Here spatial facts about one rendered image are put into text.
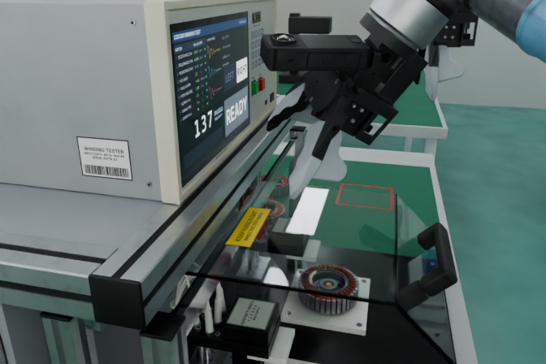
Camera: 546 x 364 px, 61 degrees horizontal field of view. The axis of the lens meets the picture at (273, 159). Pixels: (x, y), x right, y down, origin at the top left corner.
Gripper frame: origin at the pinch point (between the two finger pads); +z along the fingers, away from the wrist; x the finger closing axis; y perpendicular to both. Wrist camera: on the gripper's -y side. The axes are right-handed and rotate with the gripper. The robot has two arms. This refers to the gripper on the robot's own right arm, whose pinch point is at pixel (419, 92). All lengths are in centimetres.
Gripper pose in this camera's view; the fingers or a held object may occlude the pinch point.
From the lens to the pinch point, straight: 87.9
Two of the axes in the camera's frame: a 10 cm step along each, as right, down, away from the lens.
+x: 1.0, -3.5, 9.3
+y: 9.9, 0.3, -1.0
